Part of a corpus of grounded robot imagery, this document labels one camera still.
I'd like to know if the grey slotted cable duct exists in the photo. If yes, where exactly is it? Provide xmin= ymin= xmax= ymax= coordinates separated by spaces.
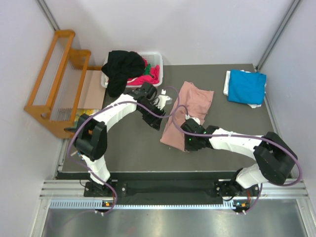
xmin=49 ymin=199 xmax=237 ymax=210

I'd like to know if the blue folded t shirt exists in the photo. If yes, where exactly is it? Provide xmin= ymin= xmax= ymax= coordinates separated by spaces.
xmin=227 ymin=69 xmax=267 ymax=105

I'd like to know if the white folded t shirt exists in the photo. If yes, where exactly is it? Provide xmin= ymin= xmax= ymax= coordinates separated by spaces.
xmin=223 ymin=70 xmax=268 ymax=109

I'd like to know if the pink t shirt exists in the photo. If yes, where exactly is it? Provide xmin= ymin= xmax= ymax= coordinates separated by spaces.
xmin=160 ymin=81 xmax=214 ymax=151

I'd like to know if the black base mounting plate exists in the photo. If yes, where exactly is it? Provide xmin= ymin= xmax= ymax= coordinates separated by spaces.
xmin=83 ymin=172 xmax=260 ymax=205

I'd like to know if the magenta t shirt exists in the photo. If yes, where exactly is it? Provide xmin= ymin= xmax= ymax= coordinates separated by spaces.
xmin=127 ymin=60 xmax=160 ymax=86

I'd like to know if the black t shirt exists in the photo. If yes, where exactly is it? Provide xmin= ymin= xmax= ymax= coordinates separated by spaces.
xmin=101 ymin=50 xmax=145 ymax=98

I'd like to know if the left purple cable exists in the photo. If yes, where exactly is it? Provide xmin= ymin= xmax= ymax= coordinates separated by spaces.
xmin=67 ymin=86 xmax=180 ymax=215

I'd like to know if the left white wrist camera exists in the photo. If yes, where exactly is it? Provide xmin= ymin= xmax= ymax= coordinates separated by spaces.
xmin=156 ymin=89 xmax=172 ymax=110

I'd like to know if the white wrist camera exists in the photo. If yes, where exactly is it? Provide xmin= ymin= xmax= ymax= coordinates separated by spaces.
xmin=191 ymin=117 xmax=200 ymax=125
xmin=156 ymin=89 xmax=172 ymax=110

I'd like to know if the green t shirt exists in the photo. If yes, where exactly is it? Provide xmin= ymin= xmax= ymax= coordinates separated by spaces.
xmin=143 ymin=64 xmax=151 ymax=75

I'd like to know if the bundle of marker pens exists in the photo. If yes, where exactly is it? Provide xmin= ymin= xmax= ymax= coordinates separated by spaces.
xmin=70 ymin=151 xmax=84 ymax=160

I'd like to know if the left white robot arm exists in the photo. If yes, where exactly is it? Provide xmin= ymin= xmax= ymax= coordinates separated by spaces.
xmin=74 ymin=82 xmax=172 ymax=196

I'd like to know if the purple cable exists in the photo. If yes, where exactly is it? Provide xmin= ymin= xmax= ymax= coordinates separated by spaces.
xmin=67 ymin=86 xmax=180 ymax=215
xmin=172 ymin=105 xmax=305 ymax=214

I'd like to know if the orange wooden rack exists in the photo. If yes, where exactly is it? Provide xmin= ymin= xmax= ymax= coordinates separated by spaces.
xmin=24 ymin=30 xmax=101 ymax=139

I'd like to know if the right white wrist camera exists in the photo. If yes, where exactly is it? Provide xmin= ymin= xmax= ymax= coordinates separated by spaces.
xmin=191 ymin=117 xmax=200 ymax=125

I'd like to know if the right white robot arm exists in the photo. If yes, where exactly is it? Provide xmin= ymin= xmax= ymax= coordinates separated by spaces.
xmin=181 ymin=118 xmax=298 ymax=197

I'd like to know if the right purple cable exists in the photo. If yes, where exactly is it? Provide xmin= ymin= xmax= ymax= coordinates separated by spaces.
xmin=172 ymin=105 xmax=305 ymax=214

